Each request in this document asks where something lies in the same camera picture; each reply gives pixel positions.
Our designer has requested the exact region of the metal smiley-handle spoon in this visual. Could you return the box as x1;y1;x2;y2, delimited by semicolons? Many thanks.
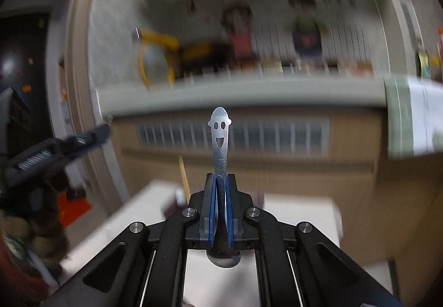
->
207;107;241;269

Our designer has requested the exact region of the wooden chopstick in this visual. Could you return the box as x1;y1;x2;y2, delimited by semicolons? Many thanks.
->
178;155;191;203

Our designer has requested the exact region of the person's left hand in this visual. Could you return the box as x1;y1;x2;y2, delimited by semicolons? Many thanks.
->
1;185;70;270

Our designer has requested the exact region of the purple plastic utensil holder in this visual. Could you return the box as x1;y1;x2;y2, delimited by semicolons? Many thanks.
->
161;188;265;218

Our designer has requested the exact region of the white ball-top utensil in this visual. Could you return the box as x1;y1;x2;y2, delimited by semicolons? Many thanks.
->
174;188;188;208

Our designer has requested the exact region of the white tablecloth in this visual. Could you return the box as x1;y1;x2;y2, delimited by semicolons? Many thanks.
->
58;178;396;307

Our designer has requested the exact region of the red floor mat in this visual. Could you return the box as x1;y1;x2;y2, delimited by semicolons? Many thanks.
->
57;192;92;227

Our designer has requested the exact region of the grey ventilation grille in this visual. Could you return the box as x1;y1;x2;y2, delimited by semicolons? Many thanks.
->
135;119;330;158

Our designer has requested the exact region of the green checkered cloth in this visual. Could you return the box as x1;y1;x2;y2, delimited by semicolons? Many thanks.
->
384;77;443;159

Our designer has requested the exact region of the yellow cable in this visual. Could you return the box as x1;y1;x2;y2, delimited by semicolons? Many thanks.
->
132;26;182;90

